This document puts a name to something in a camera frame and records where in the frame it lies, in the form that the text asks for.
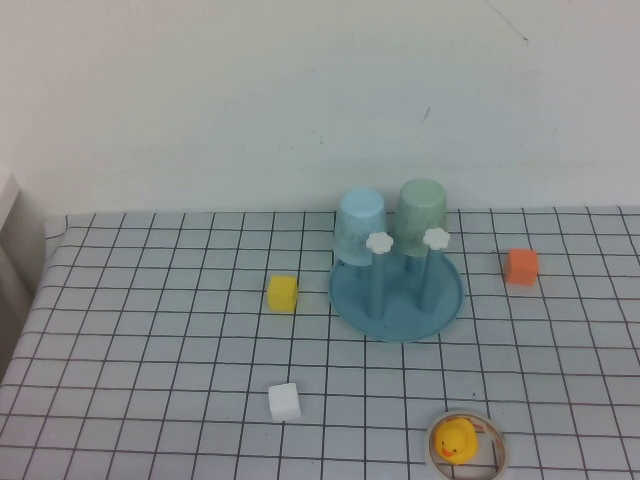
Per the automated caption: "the light green plastic cup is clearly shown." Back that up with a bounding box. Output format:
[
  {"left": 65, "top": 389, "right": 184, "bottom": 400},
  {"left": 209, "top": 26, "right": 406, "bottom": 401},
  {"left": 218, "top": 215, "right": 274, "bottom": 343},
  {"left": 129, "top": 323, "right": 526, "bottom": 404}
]
[{"left": 392, "top": 178, "right": 448, "bottom": 260}]

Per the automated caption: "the light blue plastic cup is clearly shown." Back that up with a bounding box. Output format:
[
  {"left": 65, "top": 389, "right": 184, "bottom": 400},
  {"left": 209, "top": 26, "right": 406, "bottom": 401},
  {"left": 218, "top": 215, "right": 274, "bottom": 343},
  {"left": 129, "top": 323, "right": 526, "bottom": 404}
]
[{"left": 333, "top": 188, "right": 387, "bottom": 267}]

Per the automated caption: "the blue cup stand with pegs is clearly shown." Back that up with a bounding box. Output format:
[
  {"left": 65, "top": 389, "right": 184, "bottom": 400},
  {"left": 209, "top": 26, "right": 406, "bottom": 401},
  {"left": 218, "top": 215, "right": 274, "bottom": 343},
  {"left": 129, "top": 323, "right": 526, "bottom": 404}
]
[{"left": 328, "top": 228, "right": 465, "bottom": 344}]

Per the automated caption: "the yellow cube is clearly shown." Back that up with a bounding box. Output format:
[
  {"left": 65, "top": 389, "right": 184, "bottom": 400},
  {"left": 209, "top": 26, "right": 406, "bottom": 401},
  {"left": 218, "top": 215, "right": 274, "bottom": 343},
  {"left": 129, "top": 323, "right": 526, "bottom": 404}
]
[{"left": 266, "top": 274, "right": 300, "bottom": 314}]

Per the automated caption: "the white cube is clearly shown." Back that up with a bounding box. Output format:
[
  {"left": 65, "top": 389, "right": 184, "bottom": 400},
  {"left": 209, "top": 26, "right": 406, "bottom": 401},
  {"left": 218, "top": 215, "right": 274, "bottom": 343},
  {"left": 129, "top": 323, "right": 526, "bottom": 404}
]
[{"left": 267, "top": 382, "right": 303, "bottom": 423}]

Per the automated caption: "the orange cube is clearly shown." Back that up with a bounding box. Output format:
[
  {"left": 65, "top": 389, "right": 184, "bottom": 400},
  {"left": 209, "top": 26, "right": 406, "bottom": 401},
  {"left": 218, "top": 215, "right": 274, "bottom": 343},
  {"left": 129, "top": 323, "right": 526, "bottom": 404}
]
[{"left": 503, "top": 248, "right": 540, "bottom": 286}]

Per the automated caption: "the yellow rubber duck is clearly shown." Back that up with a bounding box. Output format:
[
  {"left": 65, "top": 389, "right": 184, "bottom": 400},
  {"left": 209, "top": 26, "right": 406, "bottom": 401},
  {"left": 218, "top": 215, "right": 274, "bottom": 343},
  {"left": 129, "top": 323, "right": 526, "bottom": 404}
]
[{"left": 432, "top": 417, "right": 477, "bottom": 464}]

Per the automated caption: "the white tape roll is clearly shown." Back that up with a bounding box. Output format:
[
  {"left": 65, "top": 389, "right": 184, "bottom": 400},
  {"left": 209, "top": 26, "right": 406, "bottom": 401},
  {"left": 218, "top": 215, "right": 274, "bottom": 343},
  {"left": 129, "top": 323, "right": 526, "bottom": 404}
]
[{"left": 424, "top": 408, "right": 512, "bottom": 480}]

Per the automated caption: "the white box beside table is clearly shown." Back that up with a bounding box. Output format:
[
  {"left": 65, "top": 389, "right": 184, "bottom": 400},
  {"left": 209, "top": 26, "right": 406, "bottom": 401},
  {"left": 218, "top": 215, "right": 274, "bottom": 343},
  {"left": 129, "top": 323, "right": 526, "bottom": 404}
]
[{"left": 0, "top": 169, "right": 49, "bottom": 386}]

